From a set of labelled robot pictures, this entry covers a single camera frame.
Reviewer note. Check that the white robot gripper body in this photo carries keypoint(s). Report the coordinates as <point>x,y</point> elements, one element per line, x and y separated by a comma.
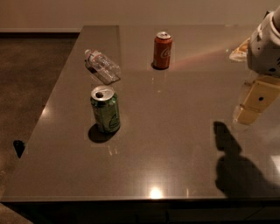
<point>263,51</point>

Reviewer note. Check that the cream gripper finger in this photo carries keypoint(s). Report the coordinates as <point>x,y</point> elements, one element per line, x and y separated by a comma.
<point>240,53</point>
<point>256,96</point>

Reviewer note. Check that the red coke can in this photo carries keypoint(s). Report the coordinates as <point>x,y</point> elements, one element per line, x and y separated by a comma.
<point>162,50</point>

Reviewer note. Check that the green soda can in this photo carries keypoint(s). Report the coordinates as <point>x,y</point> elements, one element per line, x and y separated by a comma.
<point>105,107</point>

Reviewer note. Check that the clear plastic water bottle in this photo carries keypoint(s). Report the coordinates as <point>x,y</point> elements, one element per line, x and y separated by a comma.
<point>105,69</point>

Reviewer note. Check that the small black floor object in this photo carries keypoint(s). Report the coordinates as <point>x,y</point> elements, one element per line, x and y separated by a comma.
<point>19,147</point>

